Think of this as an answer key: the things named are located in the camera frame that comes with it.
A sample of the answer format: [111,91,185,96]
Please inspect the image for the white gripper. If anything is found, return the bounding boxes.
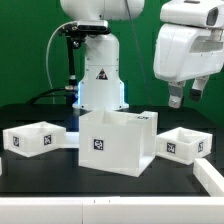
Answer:
[154,24,224,108]

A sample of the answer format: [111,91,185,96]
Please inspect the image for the white drawer box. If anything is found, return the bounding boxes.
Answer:
[156,127,213,165]
[3,121,66,157]

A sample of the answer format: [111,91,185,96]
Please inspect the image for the large white drawer cabinet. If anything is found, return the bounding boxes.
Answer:
[79,110,158,177]

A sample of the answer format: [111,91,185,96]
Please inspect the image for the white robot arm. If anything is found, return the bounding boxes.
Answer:
[60,0,224,110]

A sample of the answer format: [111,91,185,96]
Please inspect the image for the white right rail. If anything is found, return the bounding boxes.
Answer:
[193,158,224,197]

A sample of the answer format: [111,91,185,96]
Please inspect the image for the white rail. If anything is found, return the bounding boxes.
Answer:
[0,197,224,224]
[193,158,224,197]

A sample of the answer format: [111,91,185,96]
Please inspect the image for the black cables at base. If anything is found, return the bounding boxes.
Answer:
[26,87,79,105]

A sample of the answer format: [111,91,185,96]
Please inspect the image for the black camera on stand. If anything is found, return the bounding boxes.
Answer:
[58,20,111,88]

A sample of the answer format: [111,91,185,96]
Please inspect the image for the white marker base plate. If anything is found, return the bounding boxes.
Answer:
[63,132,79,148]

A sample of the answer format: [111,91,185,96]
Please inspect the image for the white grey cable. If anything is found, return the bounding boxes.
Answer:
[45,20,78,104]

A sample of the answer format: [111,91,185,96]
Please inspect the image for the white front rail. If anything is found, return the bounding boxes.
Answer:
[0,197,224,224]

